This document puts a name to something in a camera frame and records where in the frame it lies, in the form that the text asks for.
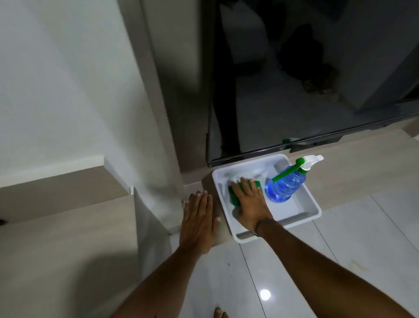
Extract person's left hand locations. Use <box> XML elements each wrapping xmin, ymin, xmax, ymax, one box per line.
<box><xmin>179</xmin><ymin>190</ymin><xmax>222</xmax><ymax>255</ymax></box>

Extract person's right hand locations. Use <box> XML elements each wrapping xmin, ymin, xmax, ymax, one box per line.
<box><xmin>231</xmin><ymin>177</ymin><xmax>274</xmax><ymax>233</ymax></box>

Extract green cleaning cloth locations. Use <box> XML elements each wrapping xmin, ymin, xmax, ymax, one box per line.
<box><xmin>228</xmin><ymin>179</ymin><xmax>264</xmax><ymax>207</ymax></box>

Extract person's left forearm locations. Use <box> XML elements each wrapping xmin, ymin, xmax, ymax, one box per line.
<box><xmin>110</xmin><ymin>243</ymin><xmax>211</xmax><ymax>318</ymax></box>

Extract person's right forearm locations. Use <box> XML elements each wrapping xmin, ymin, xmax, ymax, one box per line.
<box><xmin>255</xmin><ymin>218</ymin><xmax>415</xmax><ymax>318</ymax></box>

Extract blue spray bottle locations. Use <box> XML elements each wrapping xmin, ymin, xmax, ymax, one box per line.
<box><xmin>264</xmin><ymin>155</ymin><xmax>325</xmax><ymax>204</ymax></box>

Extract thin black wristband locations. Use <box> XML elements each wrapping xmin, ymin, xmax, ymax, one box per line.
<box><xmin>254</xmin><ymin>219</ymin><xmax>273</xmax><ymax>237</ymax></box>

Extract white plastic tray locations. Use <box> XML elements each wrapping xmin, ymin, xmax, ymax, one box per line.
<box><xmin>212</xmin><ymin>154</ymin><xmax>323</xmax><ymax>244</ymax></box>

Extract black glass screen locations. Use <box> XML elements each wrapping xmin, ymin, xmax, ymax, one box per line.
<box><xmin>205</xmin><ymin>0</ymin><xmax>419</xmax><ymax>166</ymax></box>

